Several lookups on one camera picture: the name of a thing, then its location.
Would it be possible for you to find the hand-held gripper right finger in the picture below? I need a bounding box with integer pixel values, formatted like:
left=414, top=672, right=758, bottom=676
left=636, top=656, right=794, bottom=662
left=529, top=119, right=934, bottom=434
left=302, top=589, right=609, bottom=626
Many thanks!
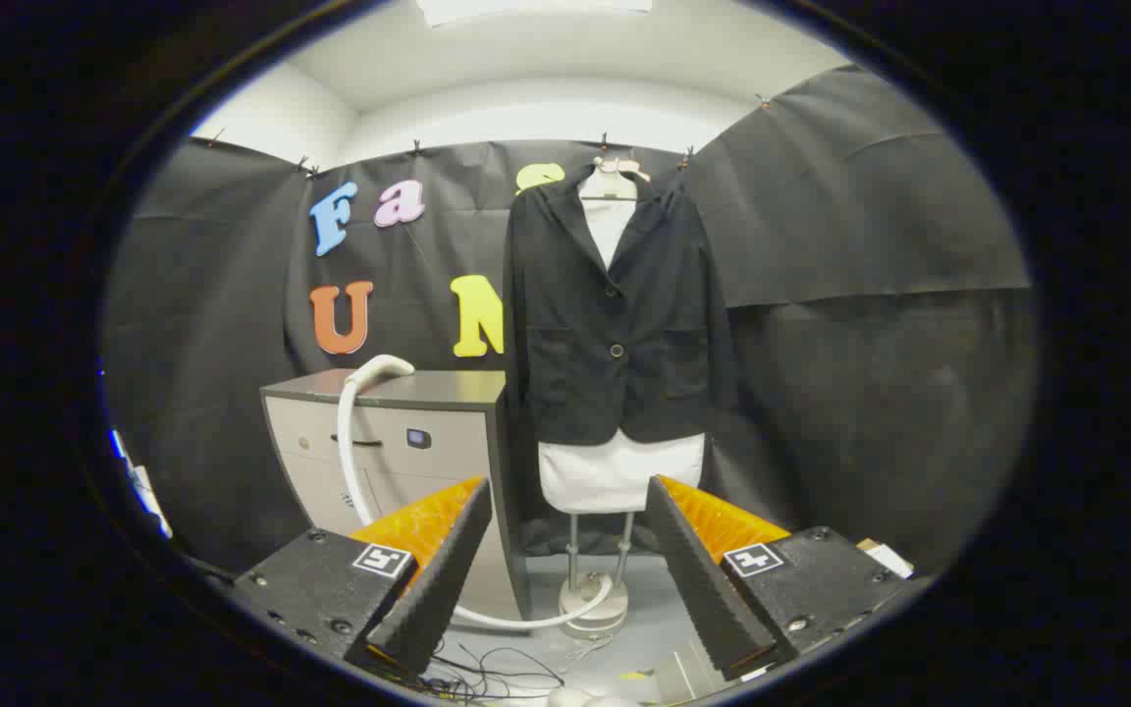
left=644, top=474, right=912, bottom=682

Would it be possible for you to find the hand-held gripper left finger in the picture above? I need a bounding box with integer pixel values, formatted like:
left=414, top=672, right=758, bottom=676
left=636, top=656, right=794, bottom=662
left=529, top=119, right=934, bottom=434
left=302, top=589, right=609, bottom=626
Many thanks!
left=230, top=476, right=494, bottom=679

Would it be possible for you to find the garment steamer base with poles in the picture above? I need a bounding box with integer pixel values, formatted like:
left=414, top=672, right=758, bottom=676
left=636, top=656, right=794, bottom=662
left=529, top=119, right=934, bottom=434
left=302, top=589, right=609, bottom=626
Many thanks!
left=558, top=511, right=637, bottom=640

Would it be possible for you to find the white garment steamer head with hose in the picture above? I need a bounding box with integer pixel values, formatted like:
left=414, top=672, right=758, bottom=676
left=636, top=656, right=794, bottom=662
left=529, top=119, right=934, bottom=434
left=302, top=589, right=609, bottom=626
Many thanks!
left=335, top=353, right=618, bottom=631

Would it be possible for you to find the black jacket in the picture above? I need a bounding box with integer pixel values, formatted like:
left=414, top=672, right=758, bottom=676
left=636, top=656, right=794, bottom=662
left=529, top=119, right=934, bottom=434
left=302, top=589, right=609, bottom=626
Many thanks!
left=502, top=162, right=738, bottom=448

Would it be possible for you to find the beige plastic garment hanger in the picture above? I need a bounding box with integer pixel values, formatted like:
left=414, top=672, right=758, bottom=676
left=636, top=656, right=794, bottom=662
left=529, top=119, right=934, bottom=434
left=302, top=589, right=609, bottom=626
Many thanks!
left=580, top=157, right=652, bottom=204

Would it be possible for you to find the grey cabinet with drawers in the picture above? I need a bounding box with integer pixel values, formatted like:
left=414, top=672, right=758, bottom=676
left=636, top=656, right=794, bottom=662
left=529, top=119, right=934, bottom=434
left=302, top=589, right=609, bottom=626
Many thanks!
left=261, top=368, right=532, bottom=622

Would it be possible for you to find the white dress form torso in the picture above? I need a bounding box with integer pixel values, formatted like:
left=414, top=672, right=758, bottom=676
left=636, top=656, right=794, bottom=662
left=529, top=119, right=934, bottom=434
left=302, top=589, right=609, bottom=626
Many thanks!
left=538, top=196, right=706, bottom=515

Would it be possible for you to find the cardboard box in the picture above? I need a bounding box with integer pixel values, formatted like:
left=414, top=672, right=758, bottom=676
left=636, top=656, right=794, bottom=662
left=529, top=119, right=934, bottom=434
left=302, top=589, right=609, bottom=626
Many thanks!
left=857, top=538, right=916, bottom=580

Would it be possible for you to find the black backdrop cloth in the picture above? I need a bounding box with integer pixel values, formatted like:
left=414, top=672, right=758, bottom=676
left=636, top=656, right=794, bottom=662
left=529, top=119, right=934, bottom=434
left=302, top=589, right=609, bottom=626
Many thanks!
left=102, top=64, right=1036, bottom=575

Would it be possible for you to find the tangle of black floor cables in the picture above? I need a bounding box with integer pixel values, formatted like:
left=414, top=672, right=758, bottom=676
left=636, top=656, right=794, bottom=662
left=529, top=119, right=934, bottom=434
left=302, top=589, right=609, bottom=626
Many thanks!
left=423, top=638, right=566, bottom=704

